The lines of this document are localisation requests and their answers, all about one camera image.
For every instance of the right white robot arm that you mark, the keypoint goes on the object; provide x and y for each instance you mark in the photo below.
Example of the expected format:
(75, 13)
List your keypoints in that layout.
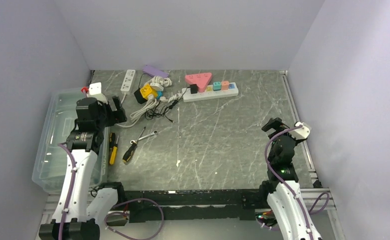
(282, 190)

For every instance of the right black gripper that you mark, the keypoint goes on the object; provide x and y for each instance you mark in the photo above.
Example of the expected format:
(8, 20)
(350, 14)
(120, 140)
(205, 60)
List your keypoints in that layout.
(276, 123)

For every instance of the pink triangular power strip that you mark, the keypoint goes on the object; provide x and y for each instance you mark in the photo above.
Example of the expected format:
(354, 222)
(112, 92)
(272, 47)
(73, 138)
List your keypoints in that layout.
(202, 80)

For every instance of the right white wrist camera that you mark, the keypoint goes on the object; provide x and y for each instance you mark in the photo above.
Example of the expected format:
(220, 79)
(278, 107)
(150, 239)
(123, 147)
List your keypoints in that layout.
(301, 131)

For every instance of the black power adapter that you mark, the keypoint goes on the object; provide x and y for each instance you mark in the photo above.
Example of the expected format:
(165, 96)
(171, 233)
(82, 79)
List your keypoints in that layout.
(193, 89)

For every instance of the silver ratchet wrench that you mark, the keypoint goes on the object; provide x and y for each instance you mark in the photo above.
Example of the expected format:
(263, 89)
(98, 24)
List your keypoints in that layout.
(147, 136)

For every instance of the orange plug adapter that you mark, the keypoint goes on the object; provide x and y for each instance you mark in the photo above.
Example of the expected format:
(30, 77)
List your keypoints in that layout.
(225, 85)

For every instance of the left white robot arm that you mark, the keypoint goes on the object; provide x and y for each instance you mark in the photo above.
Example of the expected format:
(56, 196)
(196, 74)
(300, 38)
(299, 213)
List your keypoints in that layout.
(74, 218)

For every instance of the black yellow screwdriver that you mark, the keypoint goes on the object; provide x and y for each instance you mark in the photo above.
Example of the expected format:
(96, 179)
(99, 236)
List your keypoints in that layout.
(130, 151)

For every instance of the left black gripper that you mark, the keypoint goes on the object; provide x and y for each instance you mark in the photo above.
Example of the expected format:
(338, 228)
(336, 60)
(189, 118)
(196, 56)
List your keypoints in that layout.
(115, 116)

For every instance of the black base frame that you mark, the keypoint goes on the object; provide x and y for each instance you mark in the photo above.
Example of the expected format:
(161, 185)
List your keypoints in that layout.
(143, 206)

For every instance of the teal plug adapter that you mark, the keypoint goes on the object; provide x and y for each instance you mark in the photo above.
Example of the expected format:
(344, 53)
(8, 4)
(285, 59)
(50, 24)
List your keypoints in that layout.
(217, 86)

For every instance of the small white power strip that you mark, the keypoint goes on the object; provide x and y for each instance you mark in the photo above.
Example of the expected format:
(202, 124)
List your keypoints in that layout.
(128, 81)

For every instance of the yellow cube socket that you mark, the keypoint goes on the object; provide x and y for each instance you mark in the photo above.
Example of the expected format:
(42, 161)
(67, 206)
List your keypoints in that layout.
(148, 92)

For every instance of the white long power strip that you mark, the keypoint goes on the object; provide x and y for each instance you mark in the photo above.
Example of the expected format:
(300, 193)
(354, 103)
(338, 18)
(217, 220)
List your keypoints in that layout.
(209, 94)

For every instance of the yellow black small tool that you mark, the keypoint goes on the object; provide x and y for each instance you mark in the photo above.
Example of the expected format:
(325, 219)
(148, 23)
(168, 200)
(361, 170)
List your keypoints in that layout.
(113, 146)

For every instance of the blue cube socket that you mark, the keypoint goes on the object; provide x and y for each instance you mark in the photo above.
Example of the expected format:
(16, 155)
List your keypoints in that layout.
(160, 94)

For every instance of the black cube adapter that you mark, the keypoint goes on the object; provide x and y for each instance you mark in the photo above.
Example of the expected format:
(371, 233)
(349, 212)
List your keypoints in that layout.
(139, 97)

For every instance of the purple flat box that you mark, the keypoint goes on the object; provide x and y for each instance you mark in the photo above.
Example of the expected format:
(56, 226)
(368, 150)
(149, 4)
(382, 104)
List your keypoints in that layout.
(152, 71)

